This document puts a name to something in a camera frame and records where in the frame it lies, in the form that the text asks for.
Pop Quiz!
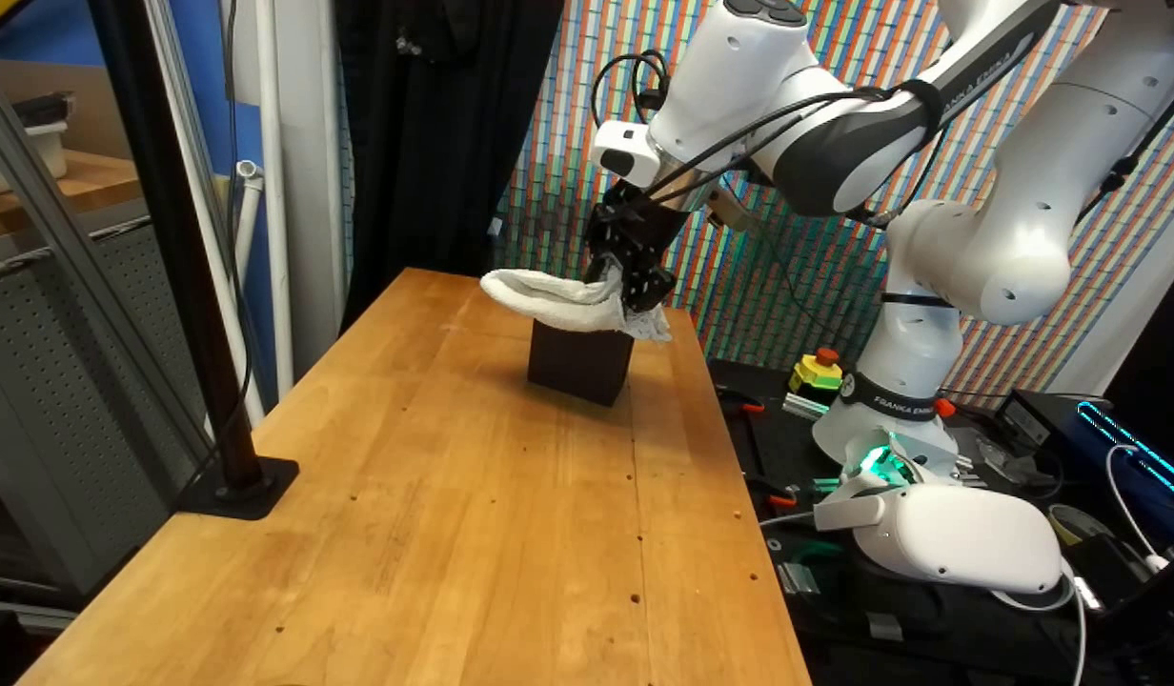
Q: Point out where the grey perforated metal panel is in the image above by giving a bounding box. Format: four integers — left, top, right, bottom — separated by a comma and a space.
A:
0, 214, 215, 601

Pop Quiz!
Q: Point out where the olive wrist camera block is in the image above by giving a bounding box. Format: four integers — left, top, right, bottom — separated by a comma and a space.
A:
706, 178, 769, 239

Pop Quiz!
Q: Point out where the white cable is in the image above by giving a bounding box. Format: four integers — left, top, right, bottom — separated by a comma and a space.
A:
1097, 443, 1174, 581

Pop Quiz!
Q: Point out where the black perforated box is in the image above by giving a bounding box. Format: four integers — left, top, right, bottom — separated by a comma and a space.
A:
523, 318, 642, 411

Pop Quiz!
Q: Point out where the yellow red emergency stop button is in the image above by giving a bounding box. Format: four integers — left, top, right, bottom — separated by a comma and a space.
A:
784, 343, 850, 407

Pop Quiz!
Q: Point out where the blue crate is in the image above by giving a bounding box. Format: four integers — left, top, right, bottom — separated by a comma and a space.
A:
1071, 392, 1174, 553

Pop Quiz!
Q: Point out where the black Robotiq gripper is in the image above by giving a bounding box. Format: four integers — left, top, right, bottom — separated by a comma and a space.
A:
580, 183, 693, 318

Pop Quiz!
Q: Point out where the black pole stand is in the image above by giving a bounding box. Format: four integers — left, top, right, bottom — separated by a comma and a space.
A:
86, 0, 302, 523

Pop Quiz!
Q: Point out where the wooden shelf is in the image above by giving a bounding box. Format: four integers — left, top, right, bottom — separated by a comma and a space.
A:
0, 144, 145, 248

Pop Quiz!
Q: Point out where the colourful patterned backdrop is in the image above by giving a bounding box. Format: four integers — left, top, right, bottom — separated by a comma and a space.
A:
487, 0, 1174, 411

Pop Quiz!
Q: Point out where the white VR headset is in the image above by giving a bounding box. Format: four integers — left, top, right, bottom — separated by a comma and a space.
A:
810, 481, 1077, 601

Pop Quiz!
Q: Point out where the black curtain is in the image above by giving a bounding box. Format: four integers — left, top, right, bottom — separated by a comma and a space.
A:
332, 0, 567, 335

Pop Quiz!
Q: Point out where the white cloth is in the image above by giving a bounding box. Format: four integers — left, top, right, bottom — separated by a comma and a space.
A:
476, 262, 676, 343

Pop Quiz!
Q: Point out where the teal white small device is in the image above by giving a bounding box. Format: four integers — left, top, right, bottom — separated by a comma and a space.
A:
850, 429, 932, 500

